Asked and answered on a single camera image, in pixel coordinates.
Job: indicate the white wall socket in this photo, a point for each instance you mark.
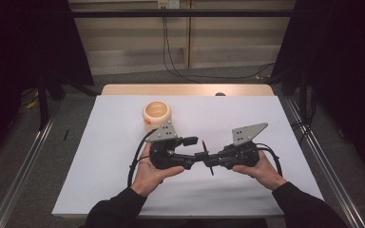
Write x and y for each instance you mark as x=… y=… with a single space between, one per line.
x=168 y=3

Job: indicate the aluminium floor rail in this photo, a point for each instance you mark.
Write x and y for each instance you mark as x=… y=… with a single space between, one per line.
x=22 y=171
x=316 y=148

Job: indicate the black horizontal metal bar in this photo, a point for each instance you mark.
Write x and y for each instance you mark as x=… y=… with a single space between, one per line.
x=183 y=13

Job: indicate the black stand post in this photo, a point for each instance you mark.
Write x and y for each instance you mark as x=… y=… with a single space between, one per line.
x=42 y=104

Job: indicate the yellow floor piece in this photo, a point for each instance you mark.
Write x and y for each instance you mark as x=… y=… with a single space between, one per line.
x=31 y=104

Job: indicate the black curtain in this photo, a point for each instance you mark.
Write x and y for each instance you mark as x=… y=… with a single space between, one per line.
x=345 y=63
x=19 y=47

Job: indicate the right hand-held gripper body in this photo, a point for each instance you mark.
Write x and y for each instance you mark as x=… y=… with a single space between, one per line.
x=247 y=133

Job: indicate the ribbed beige brush holder cup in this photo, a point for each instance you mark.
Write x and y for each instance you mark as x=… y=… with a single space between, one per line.
x=157 y=115

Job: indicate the person's right hand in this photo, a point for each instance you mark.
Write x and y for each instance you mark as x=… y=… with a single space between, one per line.
x=263 y=174

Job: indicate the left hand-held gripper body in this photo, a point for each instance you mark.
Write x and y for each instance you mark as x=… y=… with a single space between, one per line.
x=163 y=133

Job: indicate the light wooden table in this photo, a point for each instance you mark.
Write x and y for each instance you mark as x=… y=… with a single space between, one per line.
x=171 y=89

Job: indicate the person's left hand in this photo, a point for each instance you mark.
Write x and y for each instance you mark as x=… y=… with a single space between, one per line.
x=149 y=177

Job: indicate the white table cover board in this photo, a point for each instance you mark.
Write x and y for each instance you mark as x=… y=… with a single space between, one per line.
x=196 y=196

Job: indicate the dark table grommet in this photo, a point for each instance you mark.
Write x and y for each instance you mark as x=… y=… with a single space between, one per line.
x=220 y=94

